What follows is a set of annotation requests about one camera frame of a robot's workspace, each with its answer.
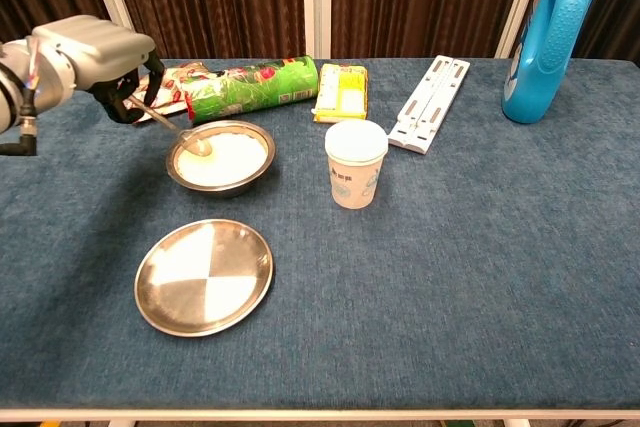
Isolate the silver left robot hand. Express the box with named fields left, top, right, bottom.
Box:
left=30, top=15, right=166, bottom=124

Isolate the white lidded paper cup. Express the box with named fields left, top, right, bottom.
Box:
left=324, top=119, right=390, bottom=210

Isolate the red white snack bag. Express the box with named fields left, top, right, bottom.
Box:
left=133, top=61, right=209, bottom=124

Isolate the stainless steel plate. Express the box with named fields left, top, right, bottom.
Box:
left=133, top=218, right=275, bottom=338

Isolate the clear plastic spoon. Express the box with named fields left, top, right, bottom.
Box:
left=127, top=95, right=214, bottom=157

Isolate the blue tablecloth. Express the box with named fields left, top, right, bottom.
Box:
left=0, top=57, right=640, bottom=411

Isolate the blue detergent bottle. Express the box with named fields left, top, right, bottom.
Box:
left=501, top=0, right=605, bottom=125

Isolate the yellow white box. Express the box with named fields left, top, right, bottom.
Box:
left=312, top=63, right=370, bottom=125

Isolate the stainless steel bowl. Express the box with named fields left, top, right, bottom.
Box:
left=165, top=119, right=277, bottom=199

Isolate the green chip can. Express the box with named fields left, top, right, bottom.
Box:
left=184, top=54, right=320, bottom=126

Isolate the white folding stand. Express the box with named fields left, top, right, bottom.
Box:
left=387, top=54, right=472, bottom=154

